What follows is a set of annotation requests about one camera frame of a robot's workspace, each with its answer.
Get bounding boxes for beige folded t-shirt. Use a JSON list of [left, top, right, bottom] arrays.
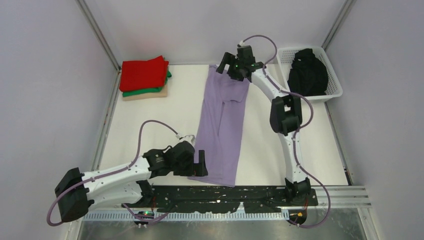
[[122, 85, 168, 101]]

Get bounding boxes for left aluminium corner post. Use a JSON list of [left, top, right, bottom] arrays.
[[76, 0, 121, 72]]

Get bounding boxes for green folded t-shirt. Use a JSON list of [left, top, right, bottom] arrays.
[[122, 70, 172, 97]]

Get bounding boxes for lavender t-shirt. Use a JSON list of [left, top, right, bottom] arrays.
[[189, 64, 250, 187]]

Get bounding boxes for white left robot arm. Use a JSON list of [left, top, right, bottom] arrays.
[[53, 139, 208, 223]]

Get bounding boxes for black t-shirt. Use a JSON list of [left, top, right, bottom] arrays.
[[287, 48, 329, 97]]

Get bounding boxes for aluminium corner post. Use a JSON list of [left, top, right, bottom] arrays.
[[321, 0, 357, 51], [76, 0, 121, 72]]

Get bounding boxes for red folded t-shirt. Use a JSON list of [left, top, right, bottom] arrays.
[[119, 55, 169, 92]]

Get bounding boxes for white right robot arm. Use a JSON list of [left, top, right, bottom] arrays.
[[216, 45, 312, 205]]

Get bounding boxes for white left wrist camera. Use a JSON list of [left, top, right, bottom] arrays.
[[181, 134, 196, 146]]

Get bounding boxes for right aluminium corner post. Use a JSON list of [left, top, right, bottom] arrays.
[[321, 0, 357, 51]]

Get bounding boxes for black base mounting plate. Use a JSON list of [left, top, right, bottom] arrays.
[[128, 185, 318, 214]]

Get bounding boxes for white plastic basket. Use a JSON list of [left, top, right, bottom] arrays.
[[276, 45, 343, 103]]

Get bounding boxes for aluminium front rail frame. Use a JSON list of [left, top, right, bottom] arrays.
[[70, 185, 372, 212]]

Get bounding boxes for white slotted cable duct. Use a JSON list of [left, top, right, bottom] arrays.
[[82, 209, 289, 222]]

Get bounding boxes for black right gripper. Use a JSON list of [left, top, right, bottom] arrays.
[[215, 52, 243, 82]]

